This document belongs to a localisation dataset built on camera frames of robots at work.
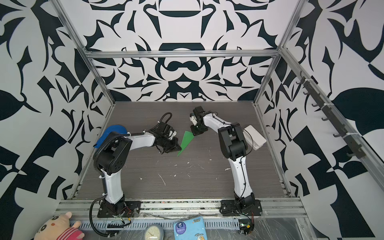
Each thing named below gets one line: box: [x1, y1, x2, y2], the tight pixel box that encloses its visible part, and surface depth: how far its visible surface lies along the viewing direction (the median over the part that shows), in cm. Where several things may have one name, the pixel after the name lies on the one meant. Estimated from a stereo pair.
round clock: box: [144, 224, 165, 240], surface depth 66 cm
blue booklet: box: [173, 216, 208, 240], surface depth 66 cm
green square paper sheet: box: [177, 130, 195, 157], surface depth 101 cm
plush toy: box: [34, 212, 85, 240], surface depth 65 cm
